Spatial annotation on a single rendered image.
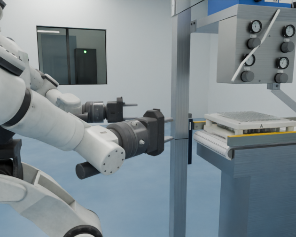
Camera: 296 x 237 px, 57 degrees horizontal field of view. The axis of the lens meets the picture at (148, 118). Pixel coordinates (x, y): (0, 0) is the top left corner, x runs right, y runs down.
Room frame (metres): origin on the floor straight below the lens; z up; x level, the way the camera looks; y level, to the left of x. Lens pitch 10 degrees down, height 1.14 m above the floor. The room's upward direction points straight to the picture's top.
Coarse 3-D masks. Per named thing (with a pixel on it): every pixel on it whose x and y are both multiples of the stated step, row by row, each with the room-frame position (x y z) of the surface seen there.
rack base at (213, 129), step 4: (212, 124) 1.14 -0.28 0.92; (216, 124) 1.14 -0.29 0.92; (204, 128) 1.13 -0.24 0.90; (208, 128) 1.10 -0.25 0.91; (212, 128) 1.06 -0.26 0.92; (216, 128) 1.06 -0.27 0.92; (220, 128) 1.06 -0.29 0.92; (212, 132) 1.07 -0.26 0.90; (216, 132) 1.03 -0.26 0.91; (220, 132) 1.01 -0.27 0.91; (224, 132) 0.99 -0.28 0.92; (228, 132) 0.99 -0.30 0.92; (232, 132) 0.99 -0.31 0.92; (272, 132) 0.99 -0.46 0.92; (224, 136) 0.98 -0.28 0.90
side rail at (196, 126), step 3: (282, 117) 1.26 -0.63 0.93; (285, 117) 1.26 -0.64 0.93; (288, 117) 1.26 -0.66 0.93; (291, 117) 1.27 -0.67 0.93; (294, 117) 1.27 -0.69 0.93; (294, 120) 1.27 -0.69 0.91; (195, 123) 1.13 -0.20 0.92; (198, 123) 1.14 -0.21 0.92; (201, 123) 1.14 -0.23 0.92; (204, 123) 1.14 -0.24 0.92; (213, 123) 1.16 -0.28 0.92; (216, 123) 1.16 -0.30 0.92; (195, 126) 1.13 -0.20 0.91; (198, 126) 1.14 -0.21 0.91; (201, 126) 1.14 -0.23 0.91; (195, 129) 1.13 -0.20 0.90; (198, 129) 1.14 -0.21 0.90
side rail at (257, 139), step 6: (228, 138) 0.88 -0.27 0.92; (234, 138) 0.87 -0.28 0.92; (240, 138) 0.88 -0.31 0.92; (246, 138) 0.89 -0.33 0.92; (252, 138) 0.89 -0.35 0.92; (258, 138) 0.90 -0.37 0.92; (264, 138) 0.91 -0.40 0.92; (270, 138) 0.91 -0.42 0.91; (276, 138) 0.92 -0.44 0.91; (282, 138) 0.93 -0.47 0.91; (288, 138) 0.93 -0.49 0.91; (294, 138) 0.94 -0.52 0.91; (228, 144) 0.88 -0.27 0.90; (234, 144) 0.87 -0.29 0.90; (240, 144) 0.88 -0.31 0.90; (246, 144) 0.89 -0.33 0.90; (252, 144) 0.89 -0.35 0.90
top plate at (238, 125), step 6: (204, 114) 1.13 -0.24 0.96; (210, 114) 1.12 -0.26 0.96; (216, 114) 1.12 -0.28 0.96; (210, 120) 1.08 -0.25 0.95; (216, 120) 1.04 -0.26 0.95; (222, 120) 1.00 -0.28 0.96; (228, 120) 0.98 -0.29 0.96; (234, 120) 0.98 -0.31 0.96; (252, 120) 0.98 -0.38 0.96; (270, 120) 0.98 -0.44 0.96; (276, 120) 0.98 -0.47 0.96; (282, 120) 0.98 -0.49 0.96; (288, 120) 0.98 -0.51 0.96; (228, 126) 0.96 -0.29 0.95; (234, 126) 0.92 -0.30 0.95; (240, 126) 0.90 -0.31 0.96; (246, 126) 0.91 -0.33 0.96; (252, 126) 0.92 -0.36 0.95; (258, 126) 0.92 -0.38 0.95; (264, 126) 0.93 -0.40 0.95; (270, 126) 0.94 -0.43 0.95; (276, 126) 0.94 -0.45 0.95; (282, 126) 0.95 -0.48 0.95; (288, 126) 0.96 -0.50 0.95
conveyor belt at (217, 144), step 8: (280, 128) 1.18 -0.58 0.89; (200, 136) 1.07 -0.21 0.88; (208, 136) 1.04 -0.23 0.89; (216, 136) 1.03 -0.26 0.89; (208, 144) 1.00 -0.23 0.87; (216, 144) 0.95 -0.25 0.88; (224, 144) 0.92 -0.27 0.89; (256, 144) 0.92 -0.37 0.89; (264, 144) 0.93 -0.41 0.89; (272, 144) 0.94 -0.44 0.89; (216, 152) 0.95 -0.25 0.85; (224, 152) 0.89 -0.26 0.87
